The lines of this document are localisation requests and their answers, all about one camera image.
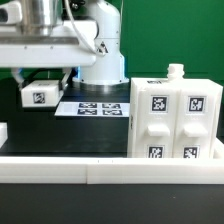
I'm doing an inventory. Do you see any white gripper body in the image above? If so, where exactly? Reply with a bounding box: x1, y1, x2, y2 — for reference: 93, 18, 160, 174
0, 21, 96, 68

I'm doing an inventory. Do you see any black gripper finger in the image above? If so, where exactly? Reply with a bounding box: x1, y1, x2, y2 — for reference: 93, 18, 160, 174
11, 68, 24, 87
59, 68, 72, 90

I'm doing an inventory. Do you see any white cabinet top block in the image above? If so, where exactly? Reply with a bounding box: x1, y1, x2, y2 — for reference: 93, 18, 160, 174
21, 80, 63, 108

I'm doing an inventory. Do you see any white cabinet door panel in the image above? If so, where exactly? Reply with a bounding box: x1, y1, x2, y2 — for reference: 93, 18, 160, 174
136, 87, 177, 158
173, 79, 223, 159

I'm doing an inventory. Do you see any white cabinet body box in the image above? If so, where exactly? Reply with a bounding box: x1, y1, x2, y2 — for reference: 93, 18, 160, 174
127, 63, 224, 159

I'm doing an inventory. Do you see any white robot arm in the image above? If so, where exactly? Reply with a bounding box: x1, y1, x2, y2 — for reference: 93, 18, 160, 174
0, 0, 128, 87

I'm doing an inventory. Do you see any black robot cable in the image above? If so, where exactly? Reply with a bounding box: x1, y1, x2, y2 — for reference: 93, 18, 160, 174
27, 0, 81, 79

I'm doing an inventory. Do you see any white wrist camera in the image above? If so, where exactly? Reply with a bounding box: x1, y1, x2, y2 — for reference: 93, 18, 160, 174
0, 0, 22, 25

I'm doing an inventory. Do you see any white marker base plate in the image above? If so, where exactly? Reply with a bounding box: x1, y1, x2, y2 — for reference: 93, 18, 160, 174
55, 102, 130, 117

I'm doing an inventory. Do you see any white thin cable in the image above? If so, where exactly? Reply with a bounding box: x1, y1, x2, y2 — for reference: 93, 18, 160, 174
63, 0, 98, 56

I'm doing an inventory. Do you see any white border fence rail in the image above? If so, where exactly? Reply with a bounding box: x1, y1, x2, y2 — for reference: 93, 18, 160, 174
0, 122, 224, 185

